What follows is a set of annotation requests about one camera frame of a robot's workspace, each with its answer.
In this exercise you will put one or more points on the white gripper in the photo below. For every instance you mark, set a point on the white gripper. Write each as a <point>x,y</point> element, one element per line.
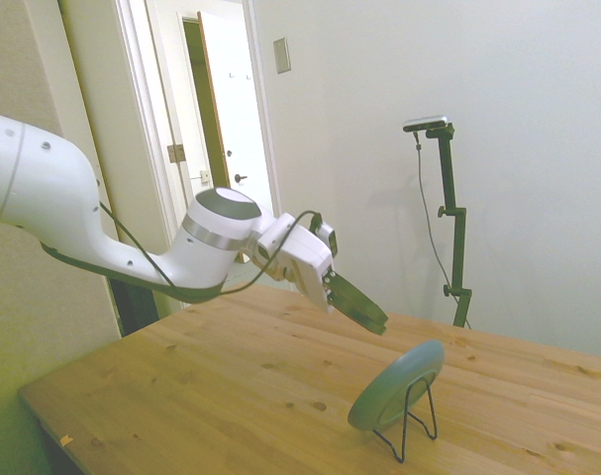
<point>307,262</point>

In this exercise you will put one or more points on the blue round plastic plate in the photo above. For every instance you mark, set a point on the blue round plastic plate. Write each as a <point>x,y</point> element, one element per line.
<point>396,386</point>

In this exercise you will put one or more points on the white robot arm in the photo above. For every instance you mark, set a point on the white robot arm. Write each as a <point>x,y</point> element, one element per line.
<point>57,198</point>

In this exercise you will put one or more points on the dark door knob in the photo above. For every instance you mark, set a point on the dark door knob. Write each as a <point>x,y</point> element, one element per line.
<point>239,177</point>

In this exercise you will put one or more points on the metal door hinge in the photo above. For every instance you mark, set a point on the metal door hinge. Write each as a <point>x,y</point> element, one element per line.
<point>176,153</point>

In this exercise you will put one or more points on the white door with brown edge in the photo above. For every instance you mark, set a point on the white door with brown edge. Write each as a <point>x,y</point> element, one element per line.
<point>235,99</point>

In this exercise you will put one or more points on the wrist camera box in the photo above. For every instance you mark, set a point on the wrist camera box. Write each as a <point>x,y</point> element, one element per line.
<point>327,236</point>

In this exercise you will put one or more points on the black camera stand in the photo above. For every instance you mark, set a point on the black camera stand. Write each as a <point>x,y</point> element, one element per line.
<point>453,222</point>

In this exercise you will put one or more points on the silver exterior camera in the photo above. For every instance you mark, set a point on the silver exterior camera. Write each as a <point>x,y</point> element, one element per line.
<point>425,123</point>

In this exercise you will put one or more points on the grey wall switch plate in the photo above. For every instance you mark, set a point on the grey wall switch plate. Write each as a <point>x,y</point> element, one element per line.
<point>282,56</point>

